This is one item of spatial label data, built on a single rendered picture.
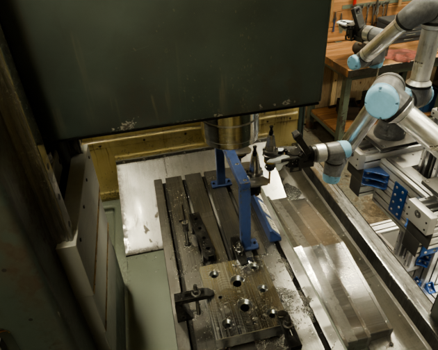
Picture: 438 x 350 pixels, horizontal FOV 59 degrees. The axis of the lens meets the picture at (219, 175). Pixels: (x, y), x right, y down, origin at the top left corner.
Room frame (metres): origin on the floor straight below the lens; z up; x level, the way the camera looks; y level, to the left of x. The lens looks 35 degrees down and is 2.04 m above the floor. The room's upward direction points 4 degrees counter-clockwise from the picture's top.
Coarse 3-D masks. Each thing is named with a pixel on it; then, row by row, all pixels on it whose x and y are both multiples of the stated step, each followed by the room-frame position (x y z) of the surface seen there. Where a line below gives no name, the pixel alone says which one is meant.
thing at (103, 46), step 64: (0, 0) 0.76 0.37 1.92; (64, 0) 0.78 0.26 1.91; (128, 0) 0.80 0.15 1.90; (192, 0) 0.82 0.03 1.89; (256, 0) 0.84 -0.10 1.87; (320, 0) 0.87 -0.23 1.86; (64, 64) 0.77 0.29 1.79; (128, 64) 0.79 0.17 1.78; (192, 64) 0.82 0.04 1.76; (256, 64) 0.84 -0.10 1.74; (320, 64) 0.87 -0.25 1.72; (64, 128) 0.76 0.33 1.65; (128, 128) 0.79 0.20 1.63
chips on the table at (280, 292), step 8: (280, 256) 1.05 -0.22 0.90; (288, 264) 1.02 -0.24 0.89; (272, 280) 0.94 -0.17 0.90; (280, 288) 0.90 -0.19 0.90; (296, 288) 0.91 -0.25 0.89; (288, 296) 0.87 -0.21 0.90; (288, 304) 0.83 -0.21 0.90; (304, 304) 0.83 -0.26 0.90; (288, 312) 0.80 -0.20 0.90; (312, 312) 0.80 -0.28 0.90; (312, 320) 0.77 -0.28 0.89; (296, 328) 0.74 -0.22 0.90
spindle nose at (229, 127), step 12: (216, 120) 0.89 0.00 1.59; (228, 120) 0.88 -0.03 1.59; (240, 120) 0.88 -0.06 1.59; (252, 120) 0.90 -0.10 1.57; (204, 132) 0.92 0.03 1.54; (216, 132) 0.89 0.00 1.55; (228, 132) 0.88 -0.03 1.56; (240, 132) 0.88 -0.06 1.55; (252, 132) 0.90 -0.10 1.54; (216, 144) 0.89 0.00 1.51; (228, 144) 0.88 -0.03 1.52; (240, 144) 0.88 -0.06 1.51
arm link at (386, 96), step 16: (384, 80) 1.31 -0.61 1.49; (400, 80) 1.33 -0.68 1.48; (368, 96) 1.26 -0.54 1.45; (384, 96) 1.23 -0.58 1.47; (400, 96) 1.24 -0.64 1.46; (368, 112) 1.26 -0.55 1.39; (384, 112) 1.22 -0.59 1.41; (400, 112) 1.21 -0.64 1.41; (416, 112) 1.21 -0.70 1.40; (416, 128) 1.19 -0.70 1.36; (432, 128) 1.18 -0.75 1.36; (432, 144) 1.15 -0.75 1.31
